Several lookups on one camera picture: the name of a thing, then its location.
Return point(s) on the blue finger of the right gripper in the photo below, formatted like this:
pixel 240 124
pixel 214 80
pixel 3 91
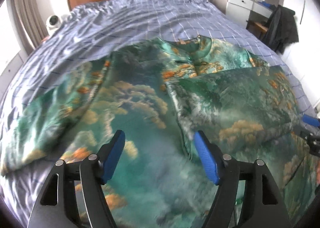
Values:
pixel 311 120

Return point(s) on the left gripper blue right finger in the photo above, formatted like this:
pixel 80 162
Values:
pixel 209 155

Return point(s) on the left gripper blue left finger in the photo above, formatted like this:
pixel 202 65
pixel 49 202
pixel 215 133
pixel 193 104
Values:
pixel 110 155

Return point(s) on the green landscape print jacket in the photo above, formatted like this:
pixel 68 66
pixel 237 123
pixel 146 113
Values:
pixel 160 93

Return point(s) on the black jacket on chair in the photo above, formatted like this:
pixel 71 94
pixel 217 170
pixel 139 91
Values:
pixel 281 29

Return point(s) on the white window cabinet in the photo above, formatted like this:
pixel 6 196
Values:
pixel 11 69

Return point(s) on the white desk with drawers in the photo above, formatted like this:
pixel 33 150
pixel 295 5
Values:
pixel 243 11

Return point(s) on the blue checked bed sheet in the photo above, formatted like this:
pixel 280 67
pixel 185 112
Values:
pixel 92 31

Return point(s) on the beige curtain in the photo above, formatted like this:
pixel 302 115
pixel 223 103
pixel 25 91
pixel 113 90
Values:
pixel 30 28

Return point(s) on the white security camera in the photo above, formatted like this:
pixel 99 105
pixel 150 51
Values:
pixel 53 23

